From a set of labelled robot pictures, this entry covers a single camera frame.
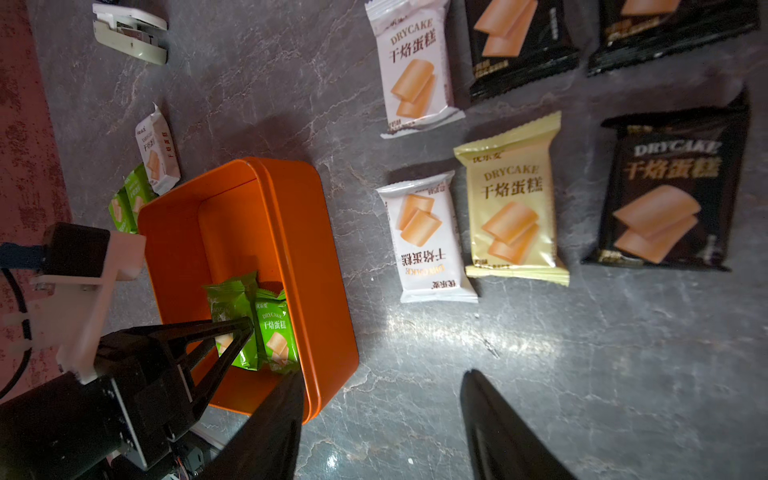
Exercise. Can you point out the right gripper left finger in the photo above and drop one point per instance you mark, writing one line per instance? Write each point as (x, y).
(267, 445)

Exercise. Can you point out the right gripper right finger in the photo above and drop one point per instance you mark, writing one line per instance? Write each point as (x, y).
(500, 443)

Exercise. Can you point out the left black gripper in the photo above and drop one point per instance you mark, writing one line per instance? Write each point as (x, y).
(154, 384)

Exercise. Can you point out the hidden green cookie packet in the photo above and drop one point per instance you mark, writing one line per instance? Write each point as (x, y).
(121, 213)

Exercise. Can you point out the orange plastic storage tray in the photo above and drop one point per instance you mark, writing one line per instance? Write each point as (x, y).
(268, 217)

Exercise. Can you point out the yellow cookie packet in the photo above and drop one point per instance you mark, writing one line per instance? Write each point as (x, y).
(510, 191)

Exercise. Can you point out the white red cookie packet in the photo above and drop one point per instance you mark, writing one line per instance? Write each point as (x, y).
(158, 152)

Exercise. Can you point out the white cookie packet front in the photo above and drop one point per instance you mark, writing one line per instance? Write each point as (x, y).
(425, 238)

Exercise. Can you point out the black cookie packet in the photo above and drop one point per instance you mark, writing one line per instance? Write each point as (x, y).
(516, 42)
(672, 188)
(635, 32)

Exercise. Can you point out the white pink cookie packet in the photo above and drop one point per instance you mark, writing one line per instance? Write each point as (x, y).
(414, 64)

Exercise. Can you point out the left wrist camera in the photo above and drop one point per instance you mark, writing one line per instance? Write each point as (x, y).
(79, 266)

